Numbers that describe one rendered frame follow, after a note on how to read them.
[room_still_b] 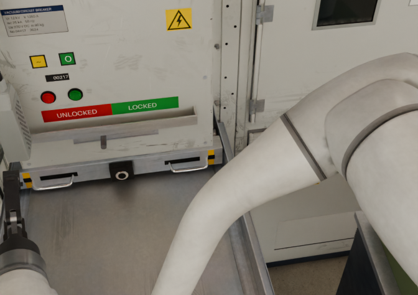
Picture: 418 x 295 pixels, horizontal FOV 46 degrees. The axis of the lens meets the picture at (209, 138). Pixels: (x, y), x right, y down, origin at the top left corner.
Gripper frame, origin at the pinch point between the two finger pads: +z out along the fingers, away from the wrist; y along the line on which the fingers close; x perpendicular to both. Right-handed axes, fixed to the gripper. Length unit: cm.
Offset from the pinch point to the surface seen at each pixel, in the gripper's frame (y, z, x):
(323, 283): 79, 39, 115
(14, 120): -14.2, 9.5, 1.4
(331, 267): 76, 44, 122
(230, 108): -4, 34, 62
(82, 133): -6.9, 17.0, 15.9
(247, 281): 18, -15, 47
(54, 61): -24.5, 16.5, 10.3
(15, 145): -7.5, 11.6, 1.2
